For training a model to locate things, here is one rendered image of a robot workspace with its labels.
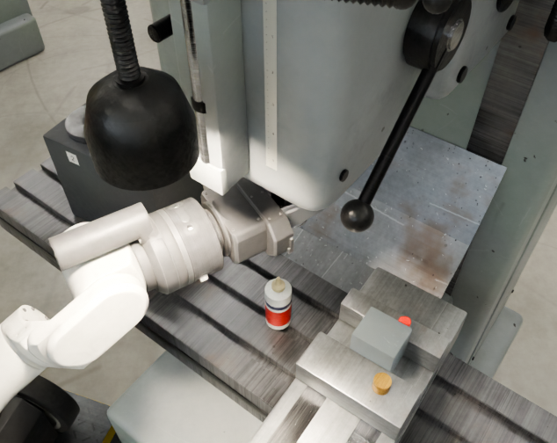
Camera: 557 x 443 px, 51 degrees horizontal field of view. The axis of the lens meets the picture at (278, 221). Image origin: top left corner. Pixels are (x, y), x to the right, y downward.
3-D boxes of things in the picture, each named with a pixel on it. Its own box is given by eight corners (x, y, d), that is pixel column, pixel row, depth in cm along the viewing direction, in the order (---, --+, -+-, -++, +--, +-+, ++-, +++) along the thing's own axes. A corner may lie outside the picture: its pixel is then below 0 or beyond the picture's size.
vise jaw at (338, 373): (395, 442, 72) (401, 429, 69) (294, 378, 77) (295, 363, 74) (416, 403, 75) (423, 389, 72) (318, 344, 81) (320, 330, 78)
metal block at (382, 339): (387, 381, 76) (394, 358, 71) (347, 357, 78) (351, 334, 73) (405, 352, 78) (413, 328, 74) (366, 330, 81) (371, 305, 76)
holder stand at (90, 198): (168, 261, 99) (148, 177, 84) (71, 214, 107) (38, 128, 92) (207, 216, 106) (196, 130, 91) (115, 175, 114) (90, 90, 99)
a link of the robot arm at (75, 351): (163, 305, 59) (61, 395, 58) (133, 256, 65) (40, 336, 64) (124, 275, 54) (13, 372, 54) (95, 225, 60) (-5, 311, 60)
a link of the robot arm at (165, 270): (196, 300, 63) (96, 348, 59) (159, 245, 70) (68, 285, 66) (177, 221, 56) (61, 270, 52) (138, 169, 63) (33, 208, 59)
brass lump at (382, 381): (384, 398, 71) (386, 392, 70) (368, 388, 72) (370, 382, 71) (393, 385, 72) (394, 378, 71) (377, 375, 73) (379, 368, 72)
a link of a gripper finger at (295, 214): (320, 209, 69) (276, 229, 67) (321, 190, 67) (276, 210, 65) (328, 218, 69) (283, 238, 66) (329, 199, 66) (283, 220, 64)
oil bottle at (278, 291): (280, 335, 90) (280, 294, 81) (260, 321, 91) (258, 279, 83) (296, 317, 92) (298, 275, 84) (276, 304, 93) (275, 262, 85)
